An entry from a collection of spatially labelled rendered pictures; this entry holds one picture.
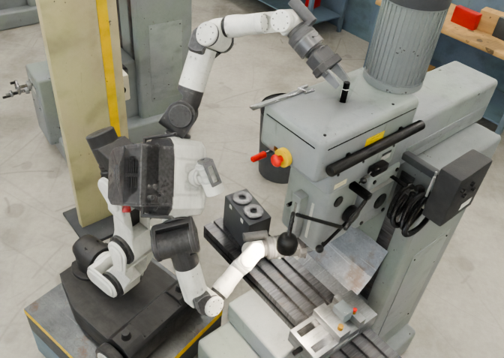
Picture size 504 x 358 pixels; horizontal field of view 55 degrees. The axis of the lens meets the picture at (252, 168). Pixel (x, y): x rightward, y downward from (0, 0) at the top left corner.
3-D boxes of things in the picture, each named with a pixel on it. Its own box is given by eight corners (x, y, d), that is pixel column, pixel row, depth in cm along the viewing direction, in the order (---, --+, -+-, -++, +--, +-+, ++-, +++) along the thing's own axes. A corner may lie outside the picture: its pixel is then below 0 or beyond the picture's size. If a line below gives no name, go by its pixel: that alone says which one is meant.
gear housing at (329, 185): (328, 198, 154) (334, 174, 148) (277, 158, 168) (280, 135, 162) (392, 162, 172) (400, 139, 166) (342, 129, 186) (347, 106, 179)
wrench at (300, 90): (255, 112, 141) (255, 109, 141) (247, 106, 144) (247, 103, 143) (314, 91, 154) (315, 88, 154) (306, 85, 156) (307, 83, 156)
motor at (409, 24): (397, 100, 154) (429, 1, 134) (350, 74, 165) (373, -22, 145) (433, 85, 164) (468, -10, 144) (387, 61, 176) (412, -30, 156)
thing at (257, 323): (276, 377, 201) (279, 362, 194) (226, 317, 221) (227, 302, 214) (355, 315, 228) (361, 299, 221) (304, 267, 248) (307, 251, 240)
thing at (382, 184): (355, 232, 184) (371, 180, 168) (310, 196, 198) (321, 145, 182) (385, 212, 194) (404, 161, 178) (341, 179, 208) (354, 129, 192)
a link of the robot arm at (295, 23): (287, 51, 146) (263, 23, 147) (299, 49, 156) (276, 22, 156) (314, 24, 141) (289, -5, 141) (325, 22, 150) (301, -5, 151)
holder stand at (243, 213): (245, 254, 225) (249, 224, 213) (222, 223, 239) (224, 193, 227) (267, 245, 231) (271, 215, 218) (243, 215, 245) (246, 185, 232)
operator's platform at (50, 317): (37, 350, 277) (23, 308, 252) (130, 278, 321) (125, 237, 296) (130, 444, 243) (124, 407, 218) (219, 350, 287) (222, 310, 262)
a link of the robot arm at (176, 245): (166, 276, 164) (154, 243, 158) (166, 260, 172) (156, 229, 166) (199, 268, 165) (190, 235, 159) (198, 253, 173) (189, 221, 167)
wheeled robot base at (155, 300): (43, 303, 253) (31, 261, 232) (122, 248, 286) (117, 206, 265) (126, 380, 225) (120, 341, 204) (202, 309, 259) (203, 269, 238)
